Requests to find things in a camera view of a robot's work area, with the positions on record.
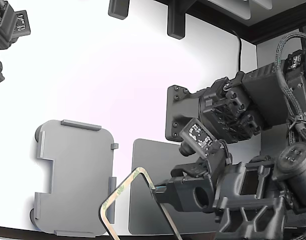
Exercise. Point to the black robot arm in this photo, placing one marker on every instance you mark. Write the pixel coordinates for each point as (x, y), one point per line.
(263, 87)
(8, 27)

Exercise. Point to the black bracket post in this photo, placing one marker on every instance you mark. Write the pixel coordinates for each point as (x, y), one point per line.
(176, 22)

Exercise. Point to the dark grey flat mat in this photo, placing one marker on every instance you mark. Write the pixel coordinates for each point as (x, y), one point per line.
(148, 157)

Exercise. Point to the rectangular frame with tan tape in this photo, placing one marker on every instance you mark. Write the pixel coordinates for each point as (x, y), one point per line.
(118, 190)

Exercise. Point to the black frame beam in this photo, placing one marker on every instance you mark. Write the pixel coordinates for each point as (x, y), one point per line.
(263, 27)

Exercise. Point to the dark grey clamp foot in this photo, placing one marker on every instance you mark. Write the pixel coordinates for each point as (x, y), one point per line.
(118, 8)

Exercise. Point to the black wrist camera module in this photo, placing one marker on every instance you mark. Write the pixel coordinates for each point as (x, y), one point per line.
(198, 135)

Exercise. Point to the light grey panel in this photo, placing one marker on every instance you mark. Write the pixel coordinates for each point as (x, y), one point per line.
(233, 7)

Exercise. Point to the grey holder with black legs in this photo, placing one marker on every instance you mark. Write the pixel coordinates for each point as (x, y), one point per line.
(75, 175)

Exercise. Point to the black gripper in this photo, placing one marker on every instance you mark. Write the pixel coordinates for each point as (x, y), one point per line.
(250, 180)

